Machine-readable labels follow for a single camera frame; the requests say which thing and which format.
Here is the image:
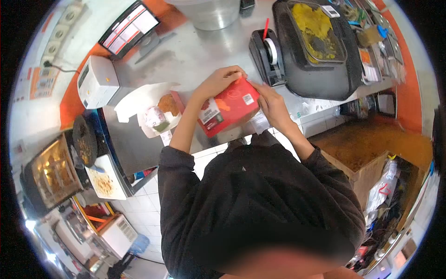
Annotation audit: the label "person's right hand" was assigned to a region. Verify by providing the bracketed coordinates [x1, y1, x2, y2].
[249, 81, 294, 133]

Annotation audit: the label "person's left hand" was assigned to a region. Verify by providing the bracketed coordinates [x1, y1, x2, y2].
[194, 65, 248, 102]

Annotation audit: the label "person's right fingers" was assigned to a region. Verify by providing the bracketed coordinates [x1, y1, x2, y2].
[249, 81, 279, 116]

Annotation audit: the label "person's left fingers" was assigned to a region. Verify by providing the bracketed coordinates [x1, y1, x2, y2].
[217, 65, 248, 87]

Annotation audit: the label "red food box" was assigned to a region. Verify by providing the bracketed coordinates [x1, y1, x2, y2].
[197, 77, 261, 139]

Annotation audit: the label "paper receipt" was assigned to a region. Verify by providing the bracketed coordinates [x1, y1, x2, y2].
[249, 112, 271, 135]

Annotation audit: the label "black tape dispenser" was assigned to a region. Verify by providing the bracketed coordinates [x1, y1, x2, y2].
[249, 29, 288, 88]

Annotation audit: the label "metal pot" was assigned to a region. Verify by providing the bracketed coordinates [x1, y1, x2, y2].
[164, 0, 242, 31]

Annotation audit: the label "black food warmer with rice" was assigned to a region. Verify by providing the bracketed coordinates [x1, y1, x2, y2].
[272, 0, 364, 102]

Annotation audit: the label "fried chicken piece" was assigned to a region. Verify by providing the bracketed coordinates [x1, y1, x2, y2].
[157, 93, 180, 117]

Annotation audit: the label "wrapped burger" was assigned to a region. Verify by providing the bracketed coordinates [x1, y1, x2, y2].
[144, 106, 171, 133]

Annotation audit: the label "open white food box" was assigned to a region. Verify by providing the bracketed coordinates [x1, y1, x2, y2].
[114, 82, 182, 139]

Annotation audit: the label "order display screen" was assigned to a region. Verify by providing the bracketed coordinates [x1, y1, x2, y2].
[98, 0, 161, 60]

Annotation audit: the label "person's body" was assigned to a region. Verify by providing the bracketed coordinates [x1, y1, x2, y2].
[157, 130, 366, 279]

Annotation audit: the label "white receipt printer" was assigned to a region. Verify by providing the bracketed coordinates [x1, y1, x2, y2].
[77, 55, 120, 110]

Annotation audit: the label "plastic bag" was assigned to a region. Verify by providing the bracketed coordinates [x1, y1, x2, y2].
[364, 158, 398, 227]

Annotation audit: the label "black frying pan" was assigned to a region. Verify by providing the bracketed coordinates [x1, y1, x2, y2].
[72, 114, 98, 168]

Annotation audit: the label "white tray with crumbs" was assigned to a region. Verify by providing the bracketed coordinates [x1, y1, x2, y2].
[85, 153, 127, 201]

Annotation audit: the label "white power strip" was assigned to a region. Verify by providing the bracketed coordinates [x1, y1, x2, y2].
[41, 0, 86, 67]

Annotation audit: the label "white air cooler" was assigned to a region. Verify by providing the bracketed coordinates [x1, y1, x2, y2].
[100, 214, 138, 259]

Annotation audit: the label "heated display cabinet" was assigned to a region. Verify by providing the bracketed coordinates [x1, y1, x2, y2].
[20, 133, 88, 218]

